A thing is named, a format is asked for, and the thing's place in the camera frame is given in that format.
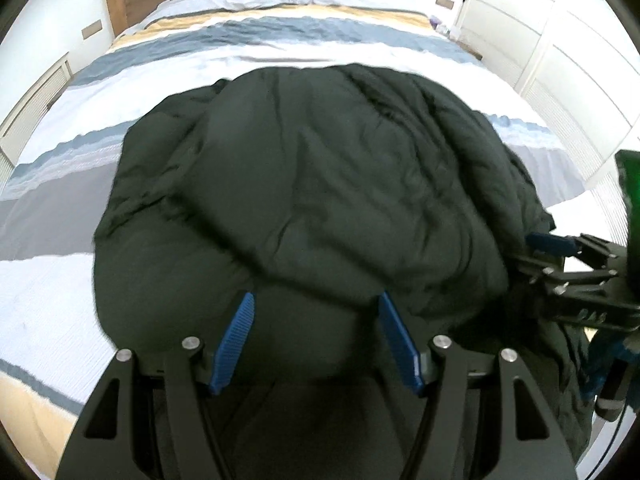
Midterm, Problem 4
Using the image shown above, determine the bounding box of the black puffer coat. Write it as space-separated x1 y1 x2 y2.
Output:
91 62 601 461

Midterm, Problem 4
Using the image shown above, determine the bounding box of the black cable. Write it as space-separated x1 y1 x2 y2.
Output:
590 397 632 480

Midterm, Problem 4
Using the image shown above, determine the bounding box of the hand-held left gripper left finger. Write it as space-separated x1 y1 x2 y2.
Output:
55 291 257 480

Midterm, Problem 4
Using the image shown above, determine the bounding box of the white panelled wardrobe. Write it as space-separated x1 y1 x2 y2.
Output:
452 0 640 192

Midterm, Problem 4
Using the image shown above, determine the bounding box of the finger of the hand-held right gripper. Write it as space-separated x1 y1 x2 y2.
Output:
527 231 627 270
509 254 568 292

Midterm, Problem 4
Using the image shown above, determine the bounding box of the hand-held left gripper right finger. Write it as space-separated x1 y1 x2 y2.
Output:
377 290 576 480

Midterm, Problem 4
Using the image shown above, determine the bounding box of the bed with striped bedding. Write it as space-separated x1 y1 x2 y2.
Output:
0 0 601 441

